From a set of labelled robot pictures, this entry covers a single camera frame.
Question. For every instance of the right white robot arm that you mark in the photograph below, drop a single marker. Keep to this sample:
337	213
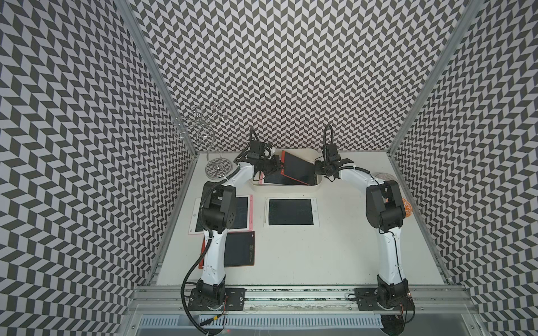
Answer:
385	212

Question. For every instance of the aluminium front rail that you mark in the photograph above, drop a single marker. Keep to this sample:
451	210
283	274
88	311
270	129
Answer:
428	299

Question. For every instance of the orange patterned bowl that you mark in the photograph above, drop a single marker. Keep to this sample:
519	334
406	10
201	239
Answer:
408	207

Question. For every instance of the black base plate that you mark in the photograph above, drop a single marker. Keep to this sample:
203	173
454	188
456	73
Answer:
229	299
380	299

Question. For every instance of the pink edged writing tablet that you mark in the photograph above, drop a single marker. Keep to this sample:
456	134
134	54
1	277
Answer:
243	220

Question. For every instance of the clear glass bowl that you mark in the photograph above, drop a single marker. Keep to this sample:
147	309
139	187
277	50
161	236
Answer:
385	176

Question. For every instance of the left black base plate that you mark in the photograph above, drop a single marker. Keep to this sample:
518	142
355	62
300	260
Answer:
229	299

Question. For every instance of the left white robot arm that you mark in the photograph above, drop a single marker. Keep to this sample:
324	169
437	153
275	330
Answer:
218	206

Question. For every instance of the red framed writing tablet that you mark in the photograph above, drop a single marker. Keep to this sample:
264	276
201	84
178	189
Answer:
240	249

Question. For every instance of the white framed writing tablet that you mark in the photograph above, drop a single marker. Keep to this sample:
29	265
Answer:
291	212

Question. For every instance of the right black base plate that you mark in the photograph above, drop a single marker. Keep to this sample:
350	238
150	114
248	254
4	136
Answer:
380	299

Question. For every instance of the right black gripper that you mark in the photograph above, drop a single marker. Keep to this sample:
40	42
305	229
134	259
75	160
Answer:
316	167

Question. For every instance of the cream storage box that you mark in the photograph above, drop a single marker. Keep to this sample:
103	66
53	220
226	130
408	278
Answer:
307	154

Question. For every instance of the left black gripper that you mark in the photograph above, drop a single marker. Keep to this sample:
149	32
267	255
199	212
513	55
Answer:
277	164

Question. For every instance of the silver wire stand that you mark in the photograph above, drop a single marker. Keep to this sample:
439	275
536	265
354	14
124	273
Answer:
201	125

